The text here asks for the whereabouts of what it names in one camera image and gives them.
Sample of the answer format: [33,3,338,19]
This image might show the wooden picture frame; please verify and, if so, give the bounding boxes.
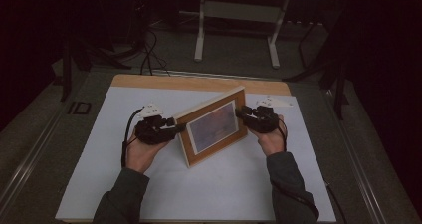
[173,86,250,169]

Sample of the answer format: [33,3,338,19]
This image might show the black floor cables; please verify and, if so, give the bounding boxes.
[138,27,172,77]

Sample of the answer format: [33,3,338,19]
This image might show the black floor socket box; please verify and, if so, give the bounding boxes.
[67,101,93,115]

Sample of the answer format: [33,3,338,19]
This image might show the white table mat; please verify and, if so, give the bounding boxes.
[54,86,337,223]

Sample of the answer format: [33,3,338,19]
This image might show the person's left hand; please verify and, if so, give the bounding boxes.
[124,130,169,175]

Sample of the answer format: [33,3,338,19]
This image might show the metal floor rail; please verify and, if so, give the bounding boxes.
[0,98,69,212]
[322,89,388,224]

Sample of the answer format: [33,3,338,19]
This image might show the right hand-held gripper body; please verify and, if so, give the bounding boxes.
[249,96,295,134]

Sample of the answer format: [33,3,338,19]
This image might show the person's right hand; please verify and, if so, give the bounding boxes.
[253,114,289,157]

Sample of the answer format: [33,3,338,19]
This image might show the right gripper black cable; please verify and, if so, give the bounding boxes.
[270,117,348,224]

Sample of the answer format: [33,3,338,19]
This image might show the black metal stand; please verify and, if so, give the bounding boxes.
[282,18,351,121]
[59,38,132,103]

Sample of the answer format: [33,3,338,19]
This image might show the white metal desk frame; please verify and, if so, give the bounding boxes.
[193,0,294,70]

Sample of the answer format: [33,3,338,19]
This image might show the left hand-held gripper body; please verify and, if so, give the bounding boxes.
[133,103,176,146]

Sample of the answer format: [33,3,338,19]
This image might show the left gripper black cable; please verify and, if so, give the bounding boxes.
[120,108,144,169]

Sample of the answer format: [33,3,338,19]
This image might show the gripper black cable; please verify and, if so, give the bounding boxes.
[270,117,348,224]
[120,108,144,169]

